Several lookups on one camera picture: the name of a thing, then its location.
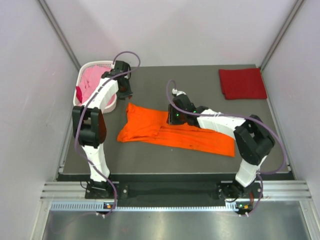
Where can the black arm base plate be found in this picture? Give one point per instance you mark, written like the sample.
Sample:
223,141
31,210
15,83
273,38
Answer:
216,190

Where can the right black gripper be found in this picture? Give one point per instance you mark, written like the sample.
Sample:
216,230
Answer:
172,119

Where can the folded red t shirt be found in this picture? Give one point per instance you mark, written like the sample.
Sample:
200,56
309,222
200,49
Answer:
242,84

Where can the aluminium frame rail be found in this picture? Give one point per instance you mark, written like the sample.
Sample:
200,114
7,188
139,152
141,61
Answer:
273,190

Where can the pink t shirt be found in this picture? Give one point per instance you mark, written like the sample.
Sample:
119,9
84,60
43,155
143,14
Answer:
90,80

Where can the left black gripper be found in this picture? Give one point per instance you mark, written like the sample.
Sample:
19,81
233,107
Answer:
127,93

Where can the dark red cloth in basket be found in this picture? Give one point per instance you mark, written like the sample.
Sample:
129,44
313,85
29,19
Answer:
79,94

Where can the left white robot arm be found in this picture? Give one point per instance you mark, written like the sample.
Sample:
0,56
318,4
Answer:
98,87

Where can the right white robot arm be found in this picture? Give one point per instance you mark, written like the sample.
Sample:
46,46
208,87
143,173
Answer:
253,141

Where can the grey slotted cable duct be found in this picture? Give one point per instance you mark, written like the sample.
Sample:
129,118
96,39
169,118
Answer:
100,206

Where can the orange t shirt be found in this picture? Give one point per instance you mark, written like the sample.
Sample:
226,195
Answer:
150,126

